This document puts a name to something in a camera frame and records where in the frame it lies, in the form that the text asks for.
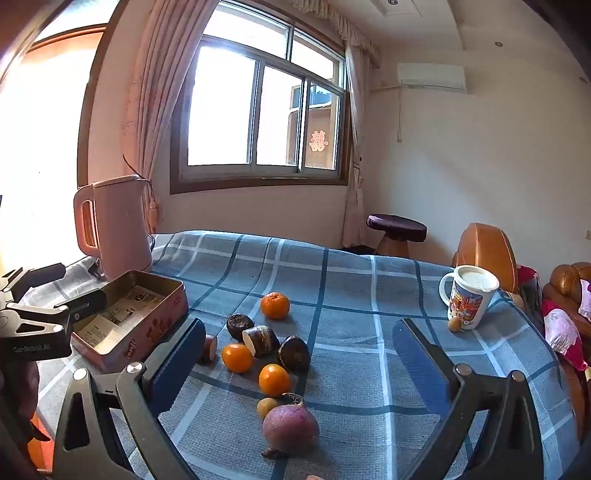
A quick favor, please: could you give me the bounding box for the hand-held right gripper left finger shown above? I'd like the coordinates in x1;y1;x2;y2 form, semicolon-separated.
52;318;207;480

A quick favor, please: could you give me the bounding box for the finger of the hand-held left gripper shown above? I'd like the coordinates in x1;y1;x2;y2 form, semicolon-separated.
11;290;108;326
0;262;66;301

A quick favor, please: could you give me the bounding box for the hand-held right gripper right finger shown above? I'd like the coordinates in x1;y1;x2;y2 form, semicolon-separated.
392;318;546;480

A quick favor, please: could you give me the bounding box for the cut sweet potato piece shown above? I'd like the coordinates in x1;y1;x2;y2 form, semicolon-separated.
199;334;219;363

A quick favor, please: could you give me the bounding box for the pink metal tin box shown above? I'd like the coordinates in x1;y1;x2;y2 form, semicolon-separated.
70;270;189;374

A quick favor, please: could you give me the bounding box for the small orange mandarin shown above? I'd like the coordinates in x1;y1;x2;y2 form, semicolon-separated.
259;364;292;398
222;343;254;374

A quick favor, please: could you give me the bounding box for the cut taro piece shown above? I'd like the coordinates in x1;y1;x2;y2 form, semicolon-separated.
243;325;280;357

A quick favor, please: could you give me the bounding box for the large orange mandarin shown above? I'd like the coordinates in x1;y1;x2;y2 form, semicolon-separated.
260;292;291;320

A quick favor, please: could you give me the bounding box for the person's left hand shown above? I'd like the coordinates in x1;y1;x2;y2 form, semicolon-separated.
14;362;47;418

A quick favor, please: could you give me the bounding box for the paper leaflet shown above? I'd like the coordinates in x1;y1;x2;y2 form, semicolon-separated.
74;286;160;352

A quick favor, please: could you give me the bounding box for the white cartoon print mug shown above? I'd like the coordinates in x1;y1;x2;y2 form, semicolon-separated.
438;265;501;331

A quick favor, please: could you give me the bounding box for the pink electric kettle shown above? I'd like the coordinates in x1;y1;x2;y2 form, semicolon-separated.
73;174;154;281

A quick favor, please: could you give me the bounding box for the blue plaid blanket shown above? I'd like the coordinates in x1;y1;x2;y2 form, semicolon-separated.
14;231;583;480

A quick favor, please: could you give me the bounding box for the white mug lid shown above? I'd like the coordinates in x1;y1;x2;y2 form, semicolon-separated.
455;265;501;292

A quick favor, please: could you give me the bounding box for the brown leather armchair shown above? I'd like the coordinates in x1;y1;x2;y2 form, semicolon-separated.
451;222;527;305

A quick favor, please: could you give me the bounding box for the wooden stool purple cushion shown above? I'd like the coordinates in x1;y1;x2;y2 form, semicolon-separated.
366;214;428;259

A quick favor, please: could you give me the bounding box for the pink red cloth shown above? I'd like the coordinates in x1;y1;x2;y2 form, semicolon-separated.
517;265;591;370

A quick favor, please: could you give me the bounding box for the brown leather sofa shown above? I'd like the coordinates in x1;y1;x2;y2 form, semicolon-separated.
542;262;591;416

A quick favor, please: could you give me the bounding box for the wide pink curtain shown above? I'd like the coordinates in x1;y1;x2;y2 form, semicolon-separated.
119;0;218;236

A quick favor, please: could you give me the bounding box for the narrow pink curtain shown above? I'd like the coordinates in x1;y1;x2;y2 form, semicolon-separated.
342;41;371;250

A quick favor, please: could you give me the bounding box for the white air conditioner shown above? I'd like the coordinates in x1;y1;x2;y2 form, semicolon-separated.
397;63;466;91

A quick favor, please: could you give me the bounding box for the frilled curtain valance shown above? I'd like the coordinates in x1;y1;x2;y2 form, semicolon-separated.
293;0;382;65

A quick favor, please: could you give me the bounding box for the dark curtain tieback cord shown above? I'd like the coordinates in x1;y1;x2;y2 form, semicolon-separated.
122;154;162;227

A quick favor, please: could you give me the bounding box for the wooden frame sliding window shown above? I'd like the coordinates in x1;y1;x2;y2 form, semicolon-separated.
170;0;356;195

